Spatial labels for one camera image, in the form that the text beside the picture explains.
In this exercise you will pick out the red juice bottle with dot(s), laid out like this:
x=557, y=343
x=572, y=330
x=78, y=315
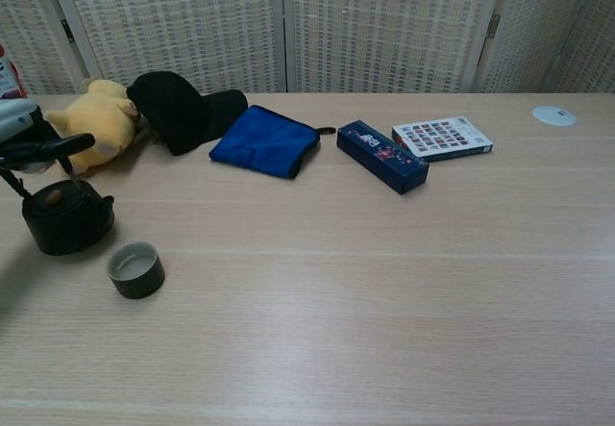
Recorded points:
x=9, y=80

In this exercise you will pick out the yellow plush toy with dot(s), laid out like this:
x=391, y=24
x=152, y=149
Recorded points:
x=105, y=118

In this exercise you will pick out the black cast iron teapot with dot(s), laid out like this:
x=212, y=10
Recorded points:
x=67, y=226

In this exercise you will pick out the blue microfiber towel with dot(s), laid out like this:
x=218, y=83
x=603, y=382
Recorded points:
x=259, y=137

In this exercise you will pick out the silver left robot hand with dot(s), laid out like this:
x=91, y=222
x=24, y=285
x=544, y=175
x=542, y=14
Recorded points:
x=19, y=128

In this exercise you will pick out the long dark blue box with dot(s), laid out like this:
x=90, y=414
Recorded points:
x=379, y=157

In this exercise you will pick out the small dark ceramic cup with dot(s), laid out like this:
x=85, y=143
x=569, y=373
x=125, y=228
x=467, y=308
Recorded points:
x=139, y=283

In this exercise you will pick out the white box with picture grid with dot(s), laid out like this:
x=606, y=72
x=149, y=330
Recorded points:
x=442, y=137

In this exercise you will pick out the black knit hat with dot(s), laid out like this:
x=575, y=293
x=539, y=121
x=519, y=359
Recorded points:
x=178, y=113

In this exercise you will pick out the brass screen hinge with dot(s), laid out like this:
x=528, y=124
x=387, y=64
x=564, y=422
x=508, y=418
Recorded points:
x=495, y=26
x=67, y=31

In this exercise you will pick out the woven folding screen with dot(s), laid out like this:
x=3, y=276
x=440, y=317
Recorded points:
x=192, y=22

